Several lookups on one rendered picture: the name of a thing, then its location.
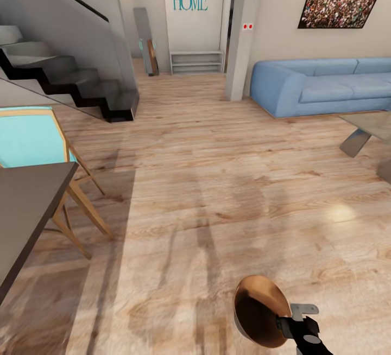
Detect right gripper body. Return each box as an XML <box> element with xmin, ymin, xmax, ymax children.
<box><xmin>279</xmin><ymin>316</ymin><xmax>319</xmax><ymax>339</ymax></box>

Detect trash can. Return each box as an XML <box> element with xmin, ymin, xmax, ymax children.
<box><xmin>234</xmin><ymin>275</ymin><xmax>292</xmax><ymax>349</ymax></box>

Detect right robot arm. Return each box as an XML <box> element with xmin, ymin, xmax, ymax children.
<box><xmin>276</xmin><ymin>303</ymin><xmax>333</xmax><ymax>355</ymax></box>

